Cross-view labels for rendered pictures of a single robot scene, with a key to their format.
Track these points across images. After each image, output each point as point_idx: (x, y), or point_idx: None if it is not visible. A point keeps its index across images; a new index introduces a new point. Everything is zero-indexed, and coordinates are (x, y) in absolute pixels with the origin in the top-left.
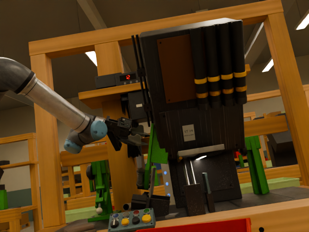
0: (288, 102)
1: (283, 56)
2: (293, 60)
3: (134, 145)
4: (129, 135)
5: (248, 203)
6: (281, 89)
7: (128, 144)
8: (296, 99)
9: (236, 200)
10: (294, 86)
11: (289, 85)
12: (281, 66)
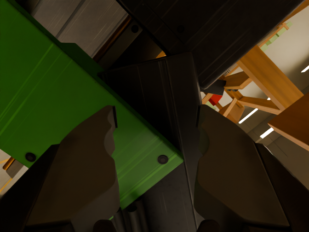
0: (247, 65)
1: (283, 108)
2: (273, 102)
3: (48, 148)
4: (199, 228)
5: (66, 42)
6: (273, 71)
7: (3, 198)
8: (244, 68)
9: (91, 2)
10: (254, 79)
11: (258, 81)
12: (276, 100)
